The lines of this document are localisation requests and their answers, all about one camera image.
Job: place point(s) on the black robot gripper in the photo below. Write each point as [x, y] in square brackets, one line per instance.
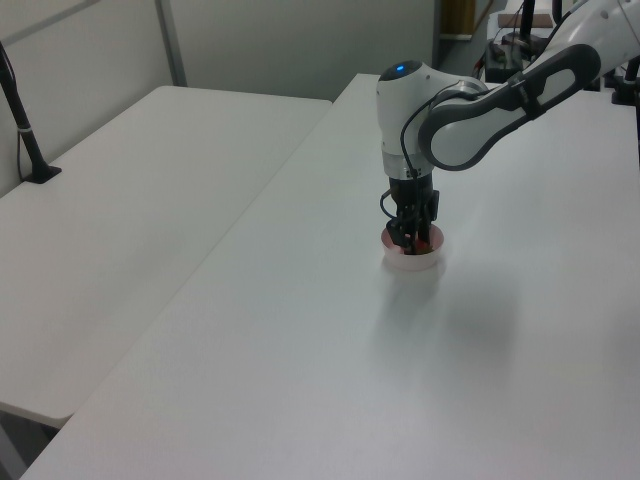
[410, 192]

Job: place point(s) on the red strawberry with green leaves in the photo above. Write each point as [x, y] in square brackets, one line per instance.
[425, 247]

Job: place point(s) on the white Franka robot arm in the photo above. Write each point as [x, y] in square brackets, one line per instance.
[475, 125]

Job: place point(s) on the small pink plastic bowl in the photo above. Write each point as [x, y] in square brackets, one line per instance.
[415, 262]

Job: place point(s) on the dark equipment box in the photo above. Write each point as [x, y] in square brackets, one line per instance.
[502, 60]

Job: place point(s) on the black stand with round base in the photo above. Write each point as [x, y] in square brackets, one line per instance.
[525, 22]

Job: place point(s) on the black clamp with short pole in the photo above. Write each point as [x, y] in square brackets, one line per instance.
[627, 85]

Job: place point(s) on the white side table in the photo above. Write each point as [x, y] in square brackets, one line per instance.
[125, 225]

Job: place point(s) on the black pole with clamp base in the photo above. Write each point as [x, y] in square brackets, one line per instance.
[30, 145]

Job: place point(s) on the wooden wall panel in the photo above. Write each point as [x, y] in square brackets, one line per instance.
[457, 17]

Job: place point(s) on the grey partition post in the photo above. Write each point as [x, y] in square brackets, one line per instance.
[172, 45]

